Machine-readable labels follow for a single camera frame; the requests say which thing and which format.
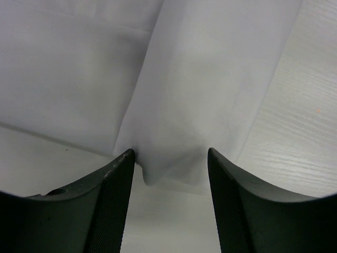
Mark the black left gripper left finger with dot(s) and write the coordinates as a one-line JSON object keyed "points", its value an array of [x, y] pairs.
{"points": [[87, 215]]}

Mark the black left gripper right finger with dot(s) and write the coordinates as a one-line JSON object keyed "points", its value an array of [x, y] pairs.
{"points": [[253, 215]]}

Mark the white t shirt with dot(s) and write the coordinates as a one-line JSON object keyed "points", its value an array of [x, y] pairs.
{"points": [[82, 81]]}

